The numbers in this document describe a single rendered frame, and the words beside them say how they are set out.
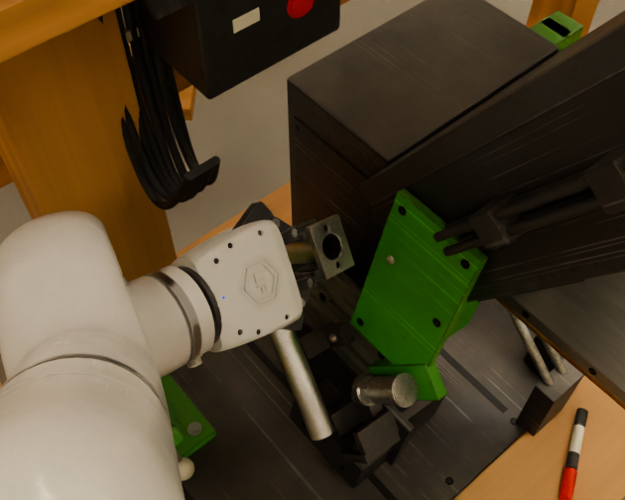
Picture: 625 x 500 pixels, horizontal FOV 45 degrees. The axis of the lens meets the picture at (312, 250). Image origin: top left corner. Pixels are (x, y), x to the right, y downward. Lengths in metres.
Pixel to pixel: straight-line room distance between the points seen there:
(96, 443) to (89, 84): 0.58
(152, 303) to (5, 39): 0.22
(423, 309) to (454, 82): 0.29
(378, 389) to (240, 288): 0.26
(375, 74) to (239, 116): 1.76
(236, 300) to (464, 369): 0.50
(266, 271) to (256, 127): 1.96
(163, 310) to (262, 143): 1.99
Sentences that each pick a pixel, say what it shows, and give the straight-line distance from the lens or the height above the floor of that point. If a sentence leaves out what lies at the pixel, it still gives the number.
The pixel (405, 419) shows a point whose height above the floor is 0.98.
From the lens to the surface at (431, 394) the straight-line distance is 0.86.
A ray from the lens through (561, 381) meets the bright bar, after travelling 1.00.
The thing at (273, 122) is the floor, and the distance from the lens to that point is 2.65.
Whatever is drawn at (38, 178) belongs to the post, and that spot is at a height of 1.26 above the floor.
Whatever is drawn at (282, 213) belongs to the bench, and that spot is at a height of 0.88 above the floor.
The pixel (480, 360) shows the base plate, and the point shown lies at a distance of 1.11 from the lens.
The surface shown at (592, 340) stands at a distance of 0.89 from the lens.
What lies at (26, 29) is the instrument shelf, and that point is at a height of 1.52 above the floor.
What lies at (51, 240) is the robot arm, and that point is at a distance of 0.53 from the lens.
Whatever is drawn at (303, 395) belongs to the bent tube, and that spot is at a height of 1.05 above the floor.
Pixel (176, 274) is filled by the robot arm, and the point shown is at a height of 1.33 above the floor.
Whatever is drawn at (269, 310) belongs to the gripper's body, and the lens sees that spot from 0.69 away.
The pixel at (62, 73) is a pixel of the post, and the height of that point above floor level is 1.37.
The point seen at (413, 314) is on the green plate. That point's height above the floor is 1.16.
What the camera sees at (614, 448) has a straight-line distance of 1.10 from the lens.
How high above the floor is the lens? 1.86
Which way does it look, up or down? 54 degrees down
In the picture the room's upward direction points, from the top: straight up
